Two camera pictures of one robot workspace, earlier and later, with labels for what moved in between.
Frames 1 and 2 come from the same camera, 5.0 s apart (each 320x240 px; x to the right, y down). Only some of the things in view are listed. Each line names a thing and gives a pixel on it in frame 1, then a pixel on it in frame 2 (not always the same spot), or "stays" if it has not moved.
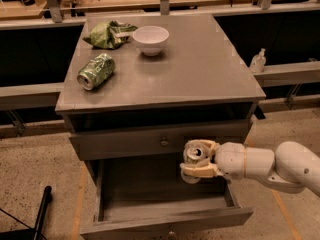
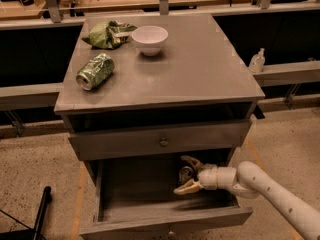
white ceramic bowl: [150, 38] stays
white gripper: [230, 159] → [209, 177]
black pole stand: [32, 233] stays
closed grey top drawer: [156, 139] stays
